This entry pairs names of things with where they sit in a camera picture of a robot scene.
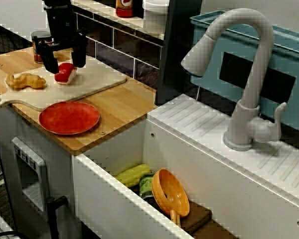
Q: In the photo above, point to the tan toy chicken piece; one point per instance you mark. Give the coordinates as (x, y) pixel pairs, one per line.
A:
(25, 82)

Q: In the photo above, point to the teal plastic bin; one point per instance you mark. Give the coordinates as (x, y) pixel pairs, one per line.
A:
(284, 57)

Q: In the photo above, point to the red white toy sushi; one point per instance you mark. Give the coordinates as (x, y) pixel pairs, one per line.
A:
(64, 74)

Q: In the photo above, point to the white cup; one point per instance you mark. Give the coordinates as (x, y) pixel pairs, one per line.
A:
(154, 17)

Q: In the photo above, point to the dark upright panel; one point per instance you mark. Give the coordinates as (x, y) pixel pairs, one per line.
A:
(177, 49)

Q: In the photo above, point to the red yellow bottle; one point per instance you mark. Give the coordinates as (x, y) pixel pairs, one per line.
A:
(124, 10)

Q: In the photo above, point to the white toy sink basin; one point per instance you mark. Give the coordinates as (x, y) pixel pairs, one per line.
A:
(214, 161)

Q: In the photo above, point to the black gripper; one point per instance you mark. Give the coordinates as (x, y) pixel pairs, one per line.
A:
(62, 27)

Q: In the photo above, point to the pale wooden cutting board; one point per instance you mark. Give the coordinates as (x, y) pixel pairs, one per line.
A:
(102, 77)

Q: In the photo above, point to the white tile shelf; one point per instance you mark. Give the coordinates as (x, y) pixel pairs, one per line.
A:
(129, 22)

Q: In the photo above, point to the orange toy strainer pan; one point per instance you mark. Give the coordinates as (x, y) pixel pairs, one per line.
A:
(169, 191)

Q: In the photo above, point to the brown label soup can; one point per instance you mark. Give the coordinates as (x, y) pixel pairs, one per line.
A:
(37, 59)

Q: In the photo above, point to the yellow toy corn cob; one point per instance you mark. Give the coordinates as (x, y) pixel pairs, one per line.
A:
(133, 174)

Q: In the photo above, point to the green toy can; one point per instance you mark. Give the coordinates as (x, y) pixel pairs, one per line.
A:
(145, 185)

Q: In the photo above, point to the grey toy faucet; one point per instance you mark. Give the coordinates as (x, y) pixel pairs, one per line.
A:
(249, 99)

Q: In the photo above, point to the red round plate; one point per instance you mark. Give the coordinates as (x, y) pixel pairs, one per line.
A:
(69, 118)

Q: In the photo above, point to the grey dishwasher panel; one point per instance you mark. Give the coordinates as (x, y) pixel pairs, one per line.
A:
(40, 174)

